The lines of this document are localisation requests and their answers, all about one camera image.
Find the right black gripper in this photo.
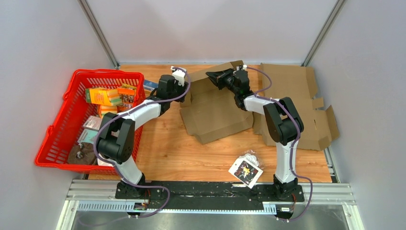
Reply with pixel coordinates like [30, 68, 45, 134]
[205, 69, 239, 96]

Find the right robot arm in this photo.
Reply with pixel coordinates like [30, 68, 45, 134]
[206, 66, 304, 201]

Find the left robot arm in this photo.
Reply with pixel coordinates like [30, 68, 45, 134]
[93, 75, 191, 199]

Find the flat cardboard box stack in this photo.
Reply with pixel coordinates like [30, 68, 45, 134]
[258, 63, 340, 151]

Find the orange snack packet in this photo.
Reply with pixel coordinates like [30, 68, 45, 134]
[117, 84, 136, 110]

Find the orange sponge pack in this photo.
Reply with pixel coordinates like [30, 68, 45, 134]
[85, 87, 123, 106]

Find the pink packaged item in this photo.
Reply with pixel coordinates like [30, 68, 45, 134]
[82, 115, 102, 131]

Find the teal packaged item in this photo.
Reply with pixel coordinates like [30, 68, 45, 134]
[78, 129, 98, 144]

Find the plastic bag with printed card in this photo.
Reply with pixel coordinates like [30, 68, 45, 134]
[228, 149, 263, 189]

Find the red plastic shopping basket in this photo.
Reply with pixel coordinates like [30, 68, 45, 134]
[34, 69, 146, 175]

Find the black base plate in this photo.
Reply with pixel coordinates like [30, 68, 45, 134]
[114, 180, 305, 211]

